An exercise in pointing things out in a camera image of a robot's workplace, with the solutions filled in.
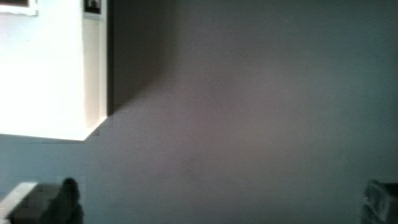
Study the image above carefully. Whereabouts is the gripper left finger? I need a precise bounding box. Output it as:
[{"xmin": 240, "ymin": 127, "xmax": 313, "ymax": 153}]
[{"xmin": 0, "ymin": 178, "xmax": 85, "ymax": 224}]

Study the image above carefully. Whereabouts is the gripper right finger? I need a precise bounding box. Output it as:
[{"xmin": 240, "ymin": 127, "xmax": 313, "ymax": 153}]
[{"xmin": 361, "ymin": 180, "xmax": 398, "ymax": 224}]

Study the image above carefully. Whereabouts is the small white cube block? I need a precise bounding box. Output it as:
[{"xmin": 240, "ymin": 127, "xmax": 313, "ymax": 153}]
[{"xmin": 0, "ymin": 0, "xmax": 110, "ymax": 141}]

